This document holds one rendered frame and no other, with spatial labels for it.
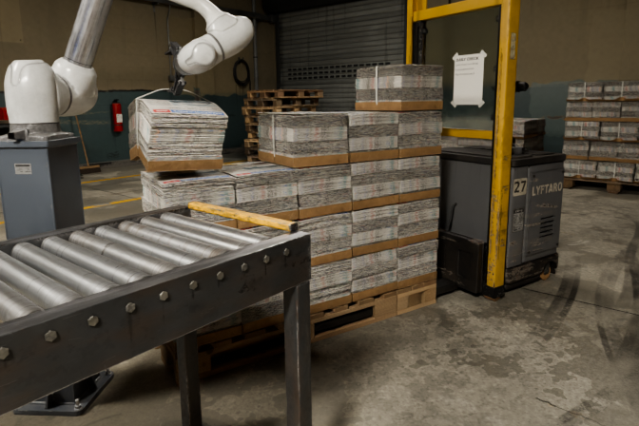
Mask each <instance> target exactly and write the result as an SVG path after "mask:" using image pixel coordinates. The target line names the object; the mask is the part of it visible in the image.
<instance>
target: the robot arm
mask: <svg viewBox="0 0 639 426"><path fill-rule="evenodd" d="M169 1H172V2H175V3H177V4H180V5H183V6H185V7H188V8H190V9H193V10H195V11H196V12H198V13H199V14H200V15H201V16H202V17H203V18H204V20H205V22H206V32H207V34H206V35H204V36H202V37H200V38H197V39H195V40H192V41H191V42H190V43H188V44H187V45H185V46H184V47H181V46H180V45H179V44H178V43H177V42H171V41H170V42H169V44H170V45H171V47H170V48H169V50H168V51H167V52H165V55H173V68H174V69H175V74H174V76H175V81H174V86H173V87H171V88H170V89H168V90H167V92H172V93H173V94H174V96H181V94H182V92H183V89H184V86H185V85H186V81H184V77H185V75H193V74H201V73H204V72H206V71H208V70H210V69H212V68H213V67H215V66H216V65H217V64H219V62H221V61H223V60H225V59H227V58H230V57H232V56H234V55H235V54H237V53H239V52H240V51H241V50H243V49H244V48H246V47H247V46H248V45H249V44H250V42H251V41H252V39H253V37H254V34H255V29H254V26H253V24H252V22H251V21H250V20H249V19H248V18H247V17H244V16H236V17H235V16H233V15H231V14H230V13H229V12H222V11H220V10H219V9H218V8H217V7H216V6H215V5H213V4H212V3H211V2H210V1H208V0H169ZM112 2H113V0H81V2H80V6H79V9H78V11H77V15H76V18H75V21H74V24H73V28H72V31H71V34H70V37H69V40H68V45H67V49H66V52H65V55H64V57H61V58H59V59H57V60H56V61H55V62H54V64H53V65H52V67H51V66H50V65H49V64H48V63H46V62H44V61H43V60H15V61H13V62H12V63H11V64H10V65H9V67H8V69H7V72H6V76H5V83H4V88H5V100H6V107H7V113H8V116H9V121H10V132H9V133H8V134H5V135H2V136H0V141H49V140H55V139H62V138H69V137H74V133H70V132H65V131H62V130H61V127H60V123H59V122H60V121H59V117H67V116H75V115H80V114H83V113H86V112H88V111H89V110H91V109H92V108H93V107H94V106H95V104H96V102H97V99H98V89H97V87H96V79H97V74H96V72H95V70H94V68H93V67H92V64H93V61H94V58H95V55H96V52H97V49H98V47H99V44H100V40H101V37H102V34H103V31H104V28H105V25H106V22H107V17H108V14H109V11H110V8H111V5H112ZM177 74H178V75H177Z"/></svg>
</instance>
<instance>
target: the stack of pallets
mask: <svg viewBox="0 0 639 426"><path fill-rule="evenodd" d="M310 92H315V96H310ZM256 93H259V94H260V97H257V94H256ZM247 98H248V99H243V100H244V106H242V115H244V117H245V131H247V133H248V138H247V139H244V149H245V155H247V161H248V162H265V161H263V160H256V158H259V153H258V152H254V150H260V148H259V146H260V145H259V137H256V134H258V132H259V131H258V129H257V128H256V129H255V126H258V125H259V117H260V116H259V115H260V114H261V113H258V112H270V109H273V112H287V111H286V109H287V108H291V112H297V111H301V109H302V108H307V111H316V106H318V105H319V98H323V89H263V90H247ZM305 100H310V105H306V104H305ZM253 101H257V103H258V104H257V105H253ZM272 101H273V102H272ZM290 101H293V105H290ZM251 109H256V113H251ZM254 118H258V121H254ZM254 142H258V144H257V145H254Z"/></svg>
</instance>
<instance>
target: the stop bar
mask: <svg viewBox="0 0 639 426"><path fill-rule="evenodd" d="M188 208H189V209H193V210H198V211H202V212H206V213H210V214H214V215H219V216H223V217H227V218H231V219H235V220H240V221H244V222H249V223H255V224H260V225H264V226H269V227H273V228H277V229H281V230H285V231H290V232H292V231H295V230H298V223H295V222H290V221H287V220H282V219H277V218H272V217H267V216H263V215H259V214H254V213H249V212H244V211H240V210H236V209H231V208H226V207H221V206H216V205H213V204H208V203H199V202H191V203H188Z"/></svg>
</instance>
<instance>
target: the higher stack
mask: <svg viewBox="0 0 639 426"><path fill-rule="evenodd" d="M442 68H443V66H437V65H390V66H383V67H379V68H378V66H376V67H375V68H359V69H357V79H356V86H355V87H356V88H357V91H356V97H357V99H356V102H377V104H378V102H417V101H442V99H443V87H442V78H443V77H442V76H443V74H442V72H443V71H442V70H443V69H442ZM366 99H367V100H366ZM363 100H364V101H363ZM427 110H437V109H423V110H361V111H367V112H372V111H376V112H394V113H398V129H397V130H398V132H397V136H398V139H397V148H398V149H404V148H415V147H426V146H437V145H440V144H441V138H442V137H440V136H441V135H440V133H442V123H443V122H441V121H442V116H441V114H442V113H441V111H427ZM395 159H397V165H398V167H397V171H396V173H397V181H399V183H398V186H399V190H398V193H397V194H407V193H413V192H419V191H426V190H433V189H439V187H440V185H439V184H440V177H439V169H440V165H439V156H437V155H435V154H433V155H423V156H414V157H404V158H395ZM395 204H397V205H398V212H397V213H398V214H397V226H398V229H397V238H398V239H401V238H405V237H410V236H414V235H419V234H423V233H428V232H433V231H437V229H438V218H439V207H438V206H439V204H438V198H429V199H422V200H416V201H410V202H404V203H395ZM395 249H396V256H397V278H396V280H397V286H398V282H399V281H404V280H407V279H410V278H413V277H417V276H421V275H424V274H428V273H432V272H435V271H436V270H437V268H436V264H437V262H436V261H437V259H436V257H437V252H436V251H437V249H438V240H436V239H431V240H428V241H424V242H416V243H411V244H407V245H403V246H398V247H395ZM394 291H396V295H397V315H400V314H404V313H407V312H410V311H413V310H416V309H418V308H421V307H424V306H427V305H430V304H433V303H436V279H433V280H429V281H424V282H421V283H418V284H414V285H411V286H407V287H404V288H400V289H396V290H394Z"/></svg>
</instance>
